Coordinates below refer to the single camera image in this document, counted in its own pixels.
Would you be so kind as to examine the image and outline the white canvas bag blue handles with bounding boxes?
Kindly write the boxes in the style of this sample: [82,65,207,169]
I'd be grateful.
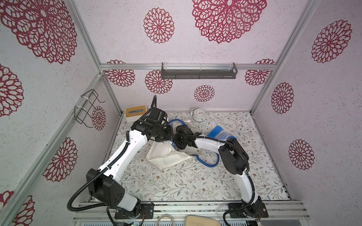
[145,118,221,170]

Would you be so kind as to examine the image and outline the clear blue compass set case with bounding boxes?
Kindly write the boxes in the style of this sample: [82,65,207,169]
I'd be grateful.
[216,131,231,140]

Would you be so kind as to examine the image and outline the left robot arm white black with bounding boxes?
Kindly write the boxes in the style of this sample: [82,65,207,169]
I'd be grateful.
[67,97,173,217]

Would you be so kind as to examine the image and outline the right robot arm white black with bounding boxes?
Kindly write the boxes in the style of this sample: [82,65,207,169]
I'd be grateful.
[173,124,269,226]

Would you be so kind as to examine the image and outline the white tissue box wooden top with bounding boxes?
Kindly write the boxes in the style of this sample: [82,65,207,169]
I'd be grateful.
[124,105,148,123]

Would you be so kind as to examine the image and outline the beige object at front edge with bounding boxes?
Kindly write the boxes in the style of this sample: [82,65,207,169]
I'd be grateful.
[184,215,221,226]

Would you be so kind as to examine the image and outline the black wall shelf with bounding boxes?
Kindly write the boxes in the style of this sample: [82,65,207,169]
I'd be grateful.
[161,63,238,80]

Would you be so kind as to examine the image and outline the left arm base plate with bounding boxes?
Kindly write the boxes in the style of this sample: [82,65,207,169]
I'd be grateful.
[115,202,155,220]

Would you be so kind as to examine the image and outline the white cable loop front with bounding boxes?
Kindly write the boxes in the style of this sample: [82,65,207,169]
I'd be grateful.
[156,214,176,226]

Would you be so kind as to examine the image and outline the black wire wall rack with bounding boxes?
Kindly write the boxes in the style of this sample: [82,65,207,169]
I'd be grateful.
[74,89,106,131]

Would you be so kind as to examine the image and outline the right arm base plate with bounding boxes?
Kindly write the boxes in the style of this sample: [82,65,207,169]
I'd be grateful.
[228,201,269,218]

